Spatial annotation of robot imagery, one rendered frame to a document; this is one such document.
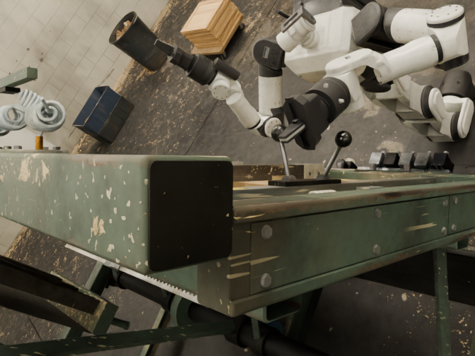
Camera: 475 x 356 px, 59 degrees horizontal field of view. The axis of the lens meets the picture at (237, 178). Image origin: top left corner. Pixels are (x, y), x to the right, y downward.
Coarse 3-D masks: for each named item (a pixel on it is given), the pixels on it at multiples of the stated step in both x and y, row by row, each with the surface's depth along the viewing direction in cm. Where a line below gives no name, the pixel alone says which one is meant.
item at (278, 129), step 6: (276, 126) 89; (282, 126) 89; (276, 132) 89; (276, 138) 89; (282, 144) 90; (282, 150) 90; (282, 156) 90; (288, 168) 89; (288, 174) 89; (282, 180) 89; (288, 180) 88; (294, 180) 89
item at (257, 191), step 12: (360, 180) 112; (372, 180) 113; (384, 180) 114; (396, 180) 116; (408, 180) 121; (420, 180) 127; (432, 180) 133; (240, 192) 76; (252, 192) 78; (264, 192) 80; (276, 192) 83; (288, 192) 85; (300, 192) 88
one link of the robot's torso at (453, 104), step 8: (448, 96) 213; (448, 104) 212; (456, 104) 210; (464, 104) 206; (472, 104) 209; (464, 112) 205; (472, 112) 210; (464, 120) 204; (464, 128) 204; (464, 136) 207
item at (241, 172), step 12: (24, 96) 92; (36, 96) 96; (36, 144) 95; (240, 168) 134; (252, 168) 138; (264, 168) 142; (276, 168) 146; (300, 168) 155; (312, 168) 160; (240, 180) 134; (252, 180) 138; (264, 180) 142
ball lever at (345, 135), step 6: (342, 132) 92; (348, 132) 92; (336, 138) 92; (342, 138) 91; (348, 138) 91; (336, 144) 93; (342, 144) 92; (348, 144) 92; (336, 150) 94; (336, 156) 94; (330, 162) 95; (330, 168) 96; (318, 174) 97; (324, 174) 96
